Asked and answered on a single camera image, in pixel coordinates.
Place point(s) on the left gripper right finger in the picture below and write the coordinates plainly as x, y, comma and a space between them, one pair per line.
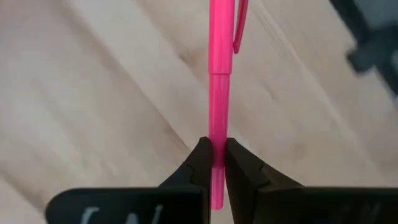
248, 180

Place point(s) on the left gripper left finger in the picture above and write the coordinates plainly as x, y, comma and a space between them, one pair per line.
192, 174

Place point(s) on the pink highlighter marker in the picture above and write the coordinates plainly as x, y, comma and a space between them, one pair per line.
220, 93

